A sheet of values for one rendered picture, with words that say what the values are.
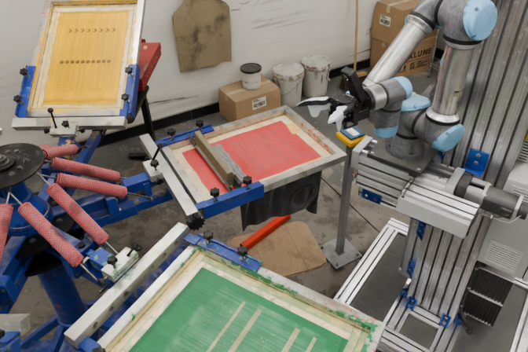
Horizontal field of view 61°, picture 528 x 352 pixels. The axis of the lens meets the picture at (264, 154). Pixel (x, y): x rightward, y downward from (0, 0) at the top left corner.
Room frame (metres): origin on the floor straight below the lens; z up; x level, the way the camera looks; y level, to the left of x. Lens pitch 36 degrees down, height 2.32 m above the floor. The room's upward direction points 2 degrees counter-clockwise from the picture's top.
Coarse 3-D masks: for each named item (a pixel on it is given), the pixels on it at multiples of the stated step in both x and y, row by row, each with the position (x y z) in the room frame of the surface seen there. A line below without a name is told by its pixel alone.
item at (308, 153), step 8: (288, 144) 1.95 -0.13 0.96; (296, 144) 1.95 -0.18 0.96; (304, 144) 1.94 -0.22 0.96; (304, 152) 1.87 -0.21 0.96; (312, 152) 1.86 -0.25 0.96; (240, 160) 1.82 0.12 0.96; (296, 160) 1.80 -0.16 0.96; (304, 160) 1.80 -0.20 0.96; (240, 168) 1.75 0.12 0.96; (248, 168) 1.75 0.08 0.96; (272, 168) 1.74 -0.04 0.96; (280, 168) 1.74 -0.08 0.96; (288, 168) 1.74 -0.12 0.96; (200, 176) 1.70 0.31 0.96; (208, 176) 1.70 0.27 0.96; (216, 176) 1.69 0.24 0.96; (256, 176) 1.69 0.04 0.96; (264, 176) 1.68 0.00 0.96; (208, 184) 1.64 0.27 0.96; (216, 184) 1.64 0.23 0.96; (224, 192) 1.57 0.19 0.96
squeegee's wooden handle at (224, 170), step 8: (200, 136) 1.89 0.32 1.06; (200, 144) 1.86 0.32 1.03; (208, 144) 1.82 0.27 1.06; (208, 152) 1.77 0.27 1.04; (216, 152) 1.75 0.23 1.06; (216, 160) 1.69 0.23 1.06; (216, 168) 1.69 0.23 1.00; (224, 168) 1.62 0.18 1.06; (224, 176) 1.61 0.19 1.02; (232, 176) 1.59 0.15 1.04; (232, 184) 1.59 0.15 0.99
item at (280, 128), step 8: (280, 120) 2.19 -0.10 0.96; (264, 128) 2.11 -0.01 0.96; (272, 128) 2.11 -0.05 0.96; (280, 128) 2.10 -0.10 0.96; (240, 136) 2.04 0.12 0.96; (248, 136) 2.04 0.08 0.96; (280, 136) 2.03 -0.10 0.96; (288, 136) 2.02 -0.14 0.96; (296, 136) 2.02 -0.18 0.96; (216, 144) 1.97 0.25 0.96; (224, 144) 1.97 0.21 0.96; (184, 152) 1.90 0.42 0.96; (192, 152) 1.90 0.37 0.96; (232, 152) 1.89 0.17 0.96; (192, 160) 1.83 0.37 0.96; (200, 160) 1.83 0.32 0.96; (192, 168) 1.76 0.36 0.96; (200, 168) 1.76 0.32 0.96; (208, 168) 1.76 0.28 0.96
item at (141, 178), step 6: (138, 174) 1.62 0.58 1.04; (144, 174) 1.62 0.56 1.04; (126, 180) 1.58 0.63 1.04; (132, 180) 1.58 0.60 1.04; (138, 180) 1.58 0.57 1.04; (144, 180) 1.58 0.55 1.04; (150, 180) 1.59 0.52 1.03; (126, 186) 1.54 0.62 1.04; (132, 186) 1.55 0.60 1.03; (138, 186) 1.56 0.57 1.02; (132, 192) 1.54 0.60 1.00
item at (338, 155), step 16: (272, 112) 2.22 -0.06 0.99; (288, 112) 2.21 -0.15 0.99; (224, 128) 2.07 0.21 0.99; (304, 128) 2.07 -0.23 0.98; (176, 144) 1.94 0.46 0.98; (320, 144) 1.93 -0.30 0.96; (176, 160) 1.79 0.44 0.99; (320, 160) 1.75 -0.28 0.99; (336, 160) 1.76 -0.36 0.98; (288, 176) 1.63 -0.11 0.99; (304, 176) 1.67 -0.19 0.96; (192, 192) 1.54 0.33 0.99
